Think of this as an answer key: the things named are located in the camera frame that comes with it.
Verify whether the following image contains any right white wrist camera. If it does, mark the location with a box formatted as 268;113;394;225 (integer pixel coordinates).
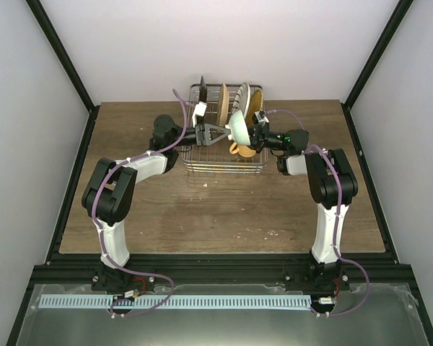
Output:
252;110;269;125

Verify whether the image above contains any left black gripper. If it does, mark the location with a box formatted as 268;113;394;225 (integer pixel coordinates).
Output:
169;123;229;148

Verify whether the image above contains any black rimmed cream plate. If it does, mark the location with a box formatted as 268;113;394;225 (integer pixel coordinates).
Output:
198;76;208;103

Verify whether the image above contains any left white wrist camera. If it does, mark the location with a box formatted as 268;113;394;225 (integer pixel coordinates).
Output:
191;101;207;127

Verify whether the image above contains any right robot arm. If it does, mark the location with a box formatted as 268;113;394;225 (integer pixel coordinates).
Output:
248;124;359;290

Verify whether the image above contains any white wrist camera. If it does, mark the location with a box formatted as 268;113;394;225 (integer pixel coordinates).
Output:
191;101;207;127
252;110;269;125

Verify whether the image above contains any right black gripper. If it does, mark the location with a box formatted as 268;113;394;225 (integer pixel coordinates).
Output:
235;123;289;155

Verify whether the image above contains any metal front panel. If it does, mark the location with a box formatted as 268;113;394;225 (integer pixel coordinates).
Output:
16;284;429;345

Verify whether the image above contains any light blue slotted cable duct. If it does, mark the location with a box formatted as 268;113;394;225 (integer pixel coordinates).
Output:
38;294;312;311

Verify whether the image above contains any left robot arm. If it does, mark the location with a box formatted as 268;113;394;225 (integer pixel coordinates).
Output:
82;115;230;291

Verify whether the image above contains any yellow ceramic mug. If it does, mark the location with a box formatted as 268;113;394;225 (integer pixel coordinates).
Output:
229;142;257;158

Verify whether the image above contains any wire dish rack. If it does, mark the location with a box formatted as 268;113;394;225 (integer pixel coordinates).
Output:
180;83;269;174

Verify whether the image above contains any green celadon bowl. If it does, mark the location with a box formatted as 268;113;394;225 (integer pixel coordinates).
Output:
224;110;250;146

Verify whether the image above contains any white blue striped plate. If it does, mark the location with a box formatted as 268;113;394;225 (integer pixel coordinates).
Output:
232;82;250;114

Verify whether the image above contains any black aluminium frame rail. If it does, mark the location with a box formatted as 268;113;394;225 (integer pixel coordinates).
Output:
29;254;416;292

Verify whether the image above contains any yellow woven pattern plate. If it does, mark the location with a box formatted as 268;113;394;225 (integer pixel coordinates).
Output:
248;89;263;115

